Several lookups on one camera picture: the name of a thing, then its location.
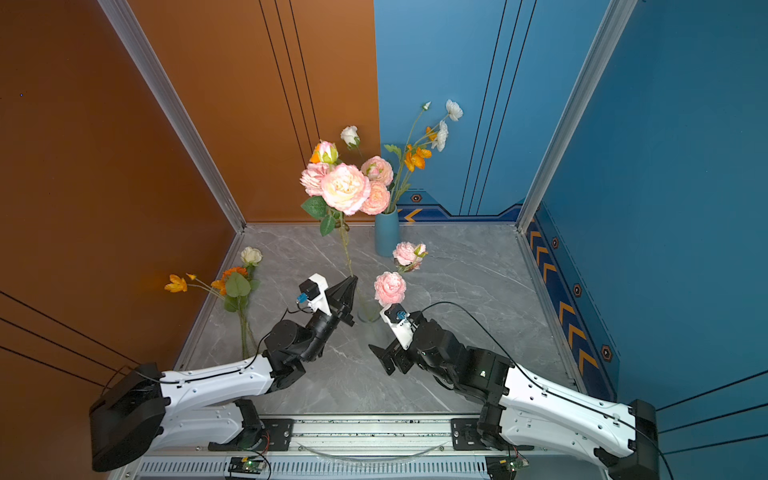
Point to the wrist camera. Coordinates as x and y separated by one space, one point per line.
401 324
312 295

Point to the cream rose flower stem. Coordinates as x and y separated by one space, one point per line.
251 256

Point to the aluminium front rail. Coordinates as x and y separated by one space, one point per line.
360 447

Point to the white ranunculus flower stem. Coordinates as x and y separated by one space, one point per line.
453 113

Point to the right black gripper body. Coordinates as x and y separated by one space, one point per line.
404 359

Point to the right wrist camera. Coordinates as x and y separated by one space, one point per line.
401 324

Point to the teal ceramic vase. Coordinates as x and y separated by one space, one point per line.
387 233

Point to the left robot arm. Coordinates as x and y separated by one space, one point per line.
149 409

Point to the left green circuit board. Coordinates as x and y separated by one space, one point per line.
248 467

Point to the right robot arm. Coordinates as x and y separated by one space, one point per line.
520 408

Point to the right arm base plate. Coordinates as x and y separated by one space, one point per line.
466 435

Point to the green circuit board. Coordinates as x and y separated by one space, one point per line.
248 467
504 468

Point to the left aluminium corner post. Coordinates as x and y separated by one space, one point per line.
126 25

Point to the small pink rose spray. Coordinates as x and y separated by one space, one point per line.
335 192

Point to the aluminium corner post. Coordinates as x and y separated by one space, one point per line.
611 28
126 25

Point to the right green circuit board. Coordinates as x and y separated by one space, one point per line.
504 468

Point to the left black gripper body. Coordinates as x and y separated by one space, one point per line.
338 313

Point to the clear glass vase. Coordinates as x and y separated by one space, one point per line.
368 309

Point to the yellow poppy flower stem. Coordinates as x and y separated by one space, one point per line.
179 284

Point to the orange gerbera flower stem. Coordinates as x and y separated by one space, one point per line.
235 287

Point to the orange poppy flower stem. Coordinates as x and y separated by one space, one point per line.
414 157

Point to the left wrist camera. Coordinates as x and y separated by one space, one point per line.
312 295

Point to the right aluminium corner post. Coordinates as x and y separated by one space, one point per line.
611 28

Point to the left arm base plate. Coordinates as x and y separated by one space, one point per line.
264 436

